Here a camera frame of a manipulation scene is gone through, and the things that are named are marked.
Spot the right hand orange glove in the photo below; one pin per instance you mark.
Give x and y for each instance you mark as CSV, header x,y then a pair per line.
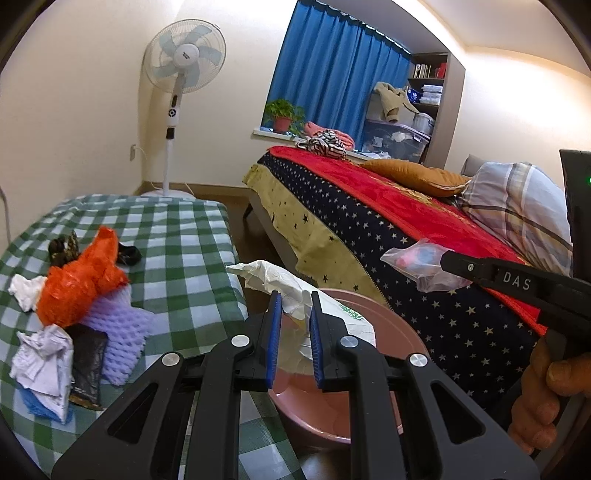
x,y
542,384

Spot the plaid grey pillow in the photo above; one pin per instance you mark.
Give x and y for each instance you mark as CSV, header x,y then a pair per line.
x,y
521,206

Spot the white standing fan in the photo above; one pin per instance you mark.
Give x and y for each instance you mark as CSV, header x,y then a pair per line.
x,y
182,58

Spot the white paper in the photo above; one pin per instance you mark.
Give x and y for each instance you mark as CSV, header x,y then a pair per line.
x,y
43,364

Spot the small white tissue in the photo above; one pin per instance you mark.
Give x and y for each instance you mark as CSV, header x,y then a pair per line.
x,y
27,292

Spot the purple foam fruit net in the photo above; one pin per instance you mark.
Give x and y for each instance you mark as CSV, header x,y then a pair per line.
x,y
127,329

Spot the blue curtain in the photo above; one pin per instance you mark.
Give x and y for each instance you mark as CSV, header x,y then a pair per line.
x,y
330,63

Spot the clear plastic bag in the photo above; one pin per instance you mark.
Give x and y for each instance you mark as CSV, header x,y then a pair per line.
x,y
421,263

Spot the blue plastic bag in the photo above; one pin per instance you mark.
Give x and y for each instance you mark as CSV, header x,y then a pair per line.
x,y
35,407

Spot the clear storage box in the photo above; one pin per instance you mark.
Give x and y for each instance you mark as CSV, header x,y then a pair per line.
x,y
393,140

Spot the dark brown wrapper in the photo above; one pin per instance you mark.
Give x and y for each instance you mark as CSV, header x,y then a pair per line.
x,y
63,250

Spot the pink plastic trash bin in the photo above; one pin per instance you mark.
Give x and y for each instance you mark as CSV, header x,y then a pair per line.
x,y
356,401

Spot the black snack wrapper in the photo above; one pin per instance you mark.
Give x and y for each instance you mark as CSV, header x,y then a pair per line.
x,y
87,368

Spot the beige jacket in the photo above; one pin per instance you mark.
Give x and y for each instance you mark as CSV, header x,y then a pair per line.
x,y
396,105

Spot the orange brown pillow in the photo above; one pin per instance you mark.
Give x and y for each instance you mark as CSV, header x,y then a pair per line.
x,y
431,181

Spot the orange plastic bag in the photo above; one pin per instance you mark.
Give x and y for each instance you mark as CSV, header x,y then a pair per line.
x,y
69,291

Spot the red floral blanket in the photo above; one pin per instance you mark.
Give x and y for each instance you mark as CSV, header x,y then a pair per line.
x,y
415,212

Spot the small black item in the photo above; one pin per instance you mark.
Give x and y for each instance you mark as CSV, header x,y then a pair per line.
x,y
128,255

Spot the white plastic shopping bag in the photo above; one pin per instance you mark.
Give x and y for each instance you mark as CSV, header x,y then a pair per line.
x,y
263,276

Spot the navy star bedsheet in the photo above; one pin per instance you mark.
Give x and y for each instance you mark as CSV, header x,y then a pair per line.
x,y
406,276

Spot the green white checkered tablecloth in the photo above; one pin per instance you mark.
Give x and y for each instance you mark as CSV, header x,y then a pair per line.
x,y
181,390

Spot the zebra striped cloth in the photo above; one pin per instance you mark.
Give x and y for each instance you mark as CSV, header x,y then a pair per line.
x,y
323,145

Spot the yellow star bed skirt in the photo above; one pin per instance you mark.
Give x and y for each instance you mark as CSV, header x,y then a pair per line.
x,y
307,247

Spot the potted green plant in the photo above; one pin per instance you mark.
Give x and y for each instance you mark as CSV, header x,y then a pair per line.
x,y
284,117

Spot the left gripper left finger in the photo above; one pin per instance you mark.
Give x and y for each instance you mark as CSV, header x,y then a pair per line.
x,y
272,321

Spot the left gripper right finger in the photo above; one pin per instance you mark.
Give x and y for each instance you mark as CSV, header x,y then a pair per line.
x,y
316,341

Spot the pink folded cloth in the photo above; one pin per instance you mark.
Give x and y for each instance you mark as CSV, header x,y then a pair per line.
x,y
311,130

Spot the wooden bookshelf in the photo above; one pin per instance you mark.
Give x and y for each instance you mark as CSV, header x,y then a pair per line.
x,y
439,80

